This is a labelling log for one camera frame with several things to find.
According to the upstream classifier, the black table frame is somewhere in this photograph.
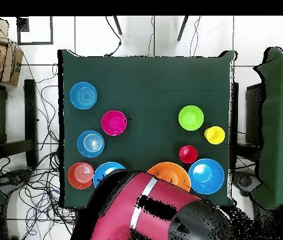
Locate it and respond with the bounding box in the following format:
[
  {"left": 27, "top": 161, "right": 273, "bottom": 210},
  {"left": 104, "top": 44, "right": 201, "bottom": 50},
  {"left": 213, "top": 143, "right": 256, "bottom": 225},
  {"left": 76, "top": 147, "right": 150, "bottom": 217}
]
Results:
[{"left": 0, "top": 79, "right": 39, "bottom": 168}]

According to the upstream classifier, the black tripod leg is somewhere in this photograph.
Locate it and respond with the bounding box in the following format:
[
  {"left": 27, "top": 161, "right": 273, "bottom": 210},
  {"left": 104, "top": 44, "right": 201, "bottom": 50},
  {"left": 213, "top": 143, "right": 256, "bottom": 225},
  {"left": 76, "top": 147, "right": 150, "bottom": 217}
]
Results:
[
  {"left": 112, "top": 16, "right": 123, "bottom": 36},
  {"left": 176, "top": 16, "right": 189, "bottom": 42}
]

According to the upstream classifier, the pink bowl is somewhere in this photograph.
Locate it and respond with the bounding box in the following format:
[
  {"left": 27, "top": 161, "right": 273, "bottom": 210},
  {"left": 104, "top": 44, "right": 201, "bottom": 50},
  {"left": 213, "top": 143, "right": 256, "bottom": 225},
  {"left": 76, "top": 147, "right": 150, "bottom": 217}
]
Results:
[{"left": 100, "top": 109, "right": 128, "bottom": 136}]

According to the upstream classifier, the black stand base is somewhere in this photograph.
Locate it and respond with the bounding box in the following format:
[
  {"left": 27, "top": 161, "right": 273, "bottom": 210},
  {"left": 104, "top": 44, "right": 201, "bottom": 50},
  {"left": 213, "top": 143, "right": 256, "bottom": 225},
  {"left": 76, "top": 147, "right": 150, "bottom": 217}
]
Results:
[
  {"left": 232, "top": 171, "right": 262, "bottom": 197},
  {"left": 0, "top": 168, "right": 33, "bottom": 196}
]

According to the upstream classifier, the green bowl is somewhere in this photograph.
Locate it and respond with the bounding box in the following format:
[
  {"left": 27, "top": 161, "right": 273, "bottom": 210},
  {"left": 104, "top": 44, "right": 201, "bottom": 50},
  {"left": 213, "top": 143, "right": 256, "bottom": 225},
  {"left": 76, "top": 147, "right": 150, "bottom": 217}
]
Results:
[{"left": 177, "top": 104, "right": 205, "bottom": 131}]

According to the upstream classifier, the cardboard box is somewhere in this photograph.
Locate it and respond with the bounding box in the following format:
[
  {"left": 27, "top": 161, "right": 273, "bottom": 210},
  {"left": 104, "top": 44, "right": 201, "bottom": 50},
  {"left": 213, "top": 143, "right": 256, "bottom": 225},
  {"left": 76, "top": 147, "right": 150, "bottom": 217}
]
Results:
[{"left": 0, "top": 17, "right": 24, "bottom": 87}]

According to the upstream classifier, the black square frame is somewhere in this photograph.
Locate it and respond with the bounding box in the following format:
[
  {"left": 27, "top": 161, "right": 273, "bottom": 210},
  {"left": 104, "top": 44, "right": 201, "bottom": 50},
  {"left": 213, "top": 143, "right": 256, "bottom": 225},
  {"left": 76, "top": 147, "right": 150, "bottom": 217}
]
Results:
[{"left": 16, "top": 16, "right": 54, "bottom": 46}]

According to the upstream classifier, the red cup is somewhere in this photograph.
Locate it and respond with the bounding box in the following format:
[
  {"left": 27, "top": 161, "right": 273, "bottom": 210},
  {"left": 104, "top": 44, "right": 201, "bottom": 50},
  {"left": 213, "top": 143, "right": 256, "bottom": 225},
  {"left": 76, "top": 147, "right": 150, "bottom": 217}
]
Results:
[{"left": 179, "top": 145, "right": 199, "bottom": 164}]

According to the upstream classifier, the large blue bowl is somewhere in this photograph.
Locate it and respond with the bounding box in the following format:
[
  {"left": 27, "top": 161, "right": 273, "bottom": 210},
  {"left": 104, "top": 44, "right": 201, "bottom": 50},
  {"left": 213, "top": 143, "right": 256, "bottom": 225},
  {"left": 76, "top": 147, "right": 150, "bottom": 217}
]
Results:
[
  {"left": 92, "top": 161, "right": 127, "bottom": 188},
  {"left": 187, "top": 158, "right": 225, "bottom": 195}
]

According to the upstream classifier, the tangle of cables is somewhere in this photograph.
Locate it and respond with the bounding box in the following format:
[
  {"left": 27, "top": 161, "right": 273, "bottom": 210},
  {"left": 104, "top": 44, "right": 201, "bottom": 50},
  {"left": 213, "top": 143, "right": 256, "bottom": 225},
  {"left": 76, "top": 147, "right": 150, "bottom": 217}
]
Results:
[{"left": 0, "top": 57, "right": 82, "bottom": 240}]

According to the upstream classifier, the black box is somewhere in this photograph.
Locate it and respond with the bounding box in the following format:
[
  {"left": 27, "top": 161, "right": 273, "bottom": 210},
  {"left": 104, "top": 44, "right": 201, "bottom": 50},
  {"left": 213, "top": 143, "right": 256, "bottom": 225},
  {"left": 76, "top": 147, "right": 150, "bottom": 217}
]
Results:
[{"left": 245, "top": 83, "right": 266, "bottom": 146}]

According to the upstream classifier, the yellow cup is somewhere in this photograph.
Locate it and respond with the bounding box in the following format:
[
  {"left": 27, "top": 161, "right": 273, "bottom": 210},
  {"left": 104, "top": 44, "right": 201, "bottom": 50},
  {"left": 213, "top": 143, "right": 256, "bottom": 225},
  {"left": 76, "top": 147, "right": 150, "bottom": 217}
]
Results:
[{"left": 204, "top": 125, "right": 226, "bottom": 145}]

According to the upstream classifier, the orange bowl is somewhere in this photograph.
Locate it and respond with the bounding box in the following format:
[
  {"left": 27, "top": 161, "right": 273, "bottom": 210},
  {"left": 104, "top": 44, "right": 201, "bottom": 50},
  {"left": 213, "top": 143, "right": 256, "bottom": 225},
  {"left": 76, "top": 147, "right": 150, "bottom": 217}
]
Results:
[{"left": 67, "top": 161, "right": 95, "bottom": 190}]

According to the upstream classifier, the large yellow bowl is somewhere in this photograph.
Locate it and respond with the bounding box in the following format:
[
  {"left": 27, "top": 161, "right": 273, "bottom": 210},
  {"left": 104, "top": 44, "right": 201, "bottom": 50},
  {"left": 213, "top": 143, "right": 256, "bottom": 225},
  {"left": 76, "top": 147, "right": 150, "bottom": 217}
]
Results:
[{"left": 146, "top": 161, "right": 192, "bottom": 193}]

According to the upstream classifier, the small blue bowl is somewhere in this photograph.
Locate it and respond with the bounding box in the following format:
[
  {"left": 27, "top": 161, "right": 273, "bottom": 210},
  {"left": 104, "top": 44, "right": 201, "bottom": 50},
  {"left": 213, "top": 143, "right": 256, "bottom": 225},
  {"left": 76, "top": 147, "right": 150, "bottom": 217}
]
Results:
[
  {"left": 69, "top": 81, "right": 98, "bottom": 110},
  {"left": 76, "top": 129, "right": 105, "bottom": 158}
]

